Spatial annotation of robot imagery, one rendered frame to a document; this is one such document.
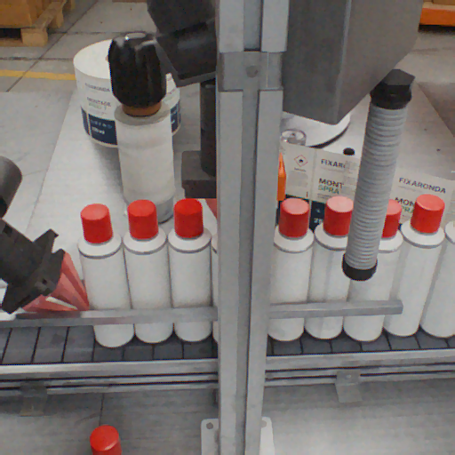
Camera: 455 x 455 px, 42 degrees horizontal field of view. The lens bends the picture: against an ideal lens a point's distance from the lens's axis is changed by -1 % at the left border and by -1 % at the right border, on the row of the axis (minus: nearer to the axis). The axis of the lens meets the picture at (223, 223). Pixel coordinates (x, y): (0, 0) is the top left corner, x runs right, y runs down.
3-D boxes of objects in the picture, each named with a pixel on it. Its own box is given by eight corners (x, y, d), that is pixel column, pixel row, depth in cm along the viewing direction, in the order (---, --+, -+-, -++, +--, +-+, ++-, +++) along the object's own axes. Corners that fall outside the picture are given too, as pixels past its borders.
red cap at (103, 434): (100, 435, 73) (97, 420, 71) (126, 443, 72) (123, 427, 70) (88, 460, 71) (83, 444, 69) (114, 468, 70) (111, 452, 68)
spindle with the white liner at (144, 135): (178, 192, 105) (168, 23, 87) (177, 223, 98) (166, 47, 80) (126, 193, 105) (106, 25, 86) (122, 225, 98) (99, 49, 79)
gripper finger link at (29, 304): (109, 275, 79) (55, 233, 74) (104, 315, 73) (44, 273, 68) (73, 299, 81) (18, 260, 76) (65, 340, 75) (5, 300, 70)
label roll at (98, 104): (67, 140, 119) (54, 72, 110) (108, 97, 134) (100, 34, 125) (161, 155, 115) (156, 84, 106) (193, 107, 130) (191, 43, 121)
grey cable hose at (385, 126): (371, 259, 62) (409, 67, 49) (379, 283, 59) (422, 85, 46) (337, 260, 62) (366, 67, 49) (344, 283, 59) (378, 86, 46)
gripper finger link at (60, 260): (108, 281, 78) (53, 239, 73) (103, 323, 72) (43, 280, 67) (72, 306, 80) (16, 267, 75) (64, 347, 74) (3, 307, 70)
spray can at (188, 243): (214, 315, 82) (212, 193, 69) (211, 345, 78) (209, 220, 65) (176, 314, 82) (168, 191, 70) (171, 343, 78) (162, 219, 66)
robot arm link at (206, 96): (195, 82, 62) (249, 86, 61) (206, 56, 67) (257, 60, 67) (195, 140, 66) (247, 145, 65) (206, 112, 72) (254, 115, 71)
